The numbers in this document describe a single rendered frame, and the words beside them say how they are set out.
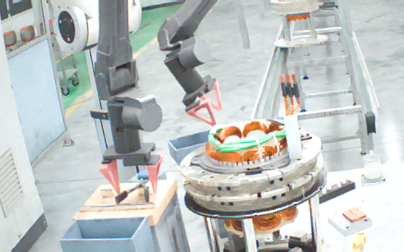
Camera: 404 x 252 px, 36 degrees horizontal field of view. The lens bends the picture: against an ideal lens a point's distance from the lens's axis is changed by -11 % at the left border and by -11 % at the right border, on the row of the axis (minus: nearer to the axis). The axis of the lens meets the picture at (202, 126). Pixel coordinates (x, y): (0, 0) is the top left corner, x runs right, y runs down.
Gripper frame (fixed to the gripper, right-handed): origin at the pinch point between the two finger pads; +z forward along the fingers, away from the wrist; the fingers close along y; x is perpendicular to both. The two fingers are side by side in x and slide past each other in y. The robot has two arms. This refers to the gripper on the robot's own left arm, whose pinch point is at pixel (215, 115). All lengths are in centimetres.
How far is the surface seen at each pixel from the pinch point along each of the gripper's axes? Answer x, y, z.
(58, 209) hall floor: 224, 176, 68
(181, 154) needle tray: 8.7, -11.2, 1.1
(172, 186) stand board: 2.1, -34.3, -2.0
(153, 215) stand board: 0, -50, -5
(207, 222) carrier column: 3.2, -30.7, 12.0
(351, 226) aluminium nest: -20.9, -15.7, 40.2
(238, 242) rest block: 2.8, -26.1, 23.0
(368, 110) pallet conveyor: -13, 99, 65
